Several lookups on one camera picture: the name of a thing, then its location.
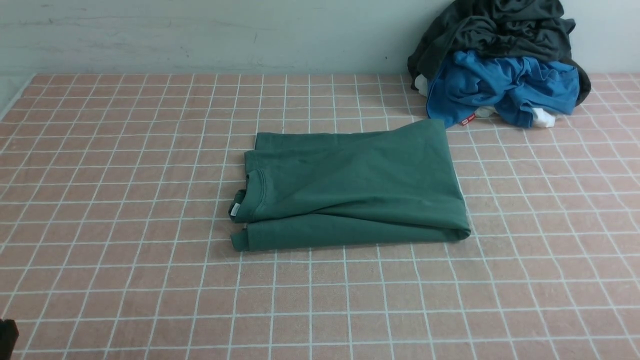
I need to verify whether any pink grid tablecloth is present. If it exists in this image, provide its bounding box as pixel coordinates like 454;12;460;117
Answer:
0;73;640;360

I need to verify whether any green long-sleeved shirt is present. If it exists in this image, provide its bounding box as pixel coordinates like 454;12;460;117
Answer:
228;119;471;252

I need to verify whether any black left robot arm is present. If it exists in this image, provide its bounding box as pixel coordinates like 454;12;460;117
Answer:
0;319;19;360

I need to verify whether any dark grey crumpled garment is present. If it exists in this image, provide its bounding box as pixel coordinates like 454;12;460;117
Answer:
407;0;592;105

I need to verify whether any blue crumpled garment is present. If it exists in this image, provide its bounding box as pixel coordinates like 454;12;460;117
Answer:
426;50;579;128

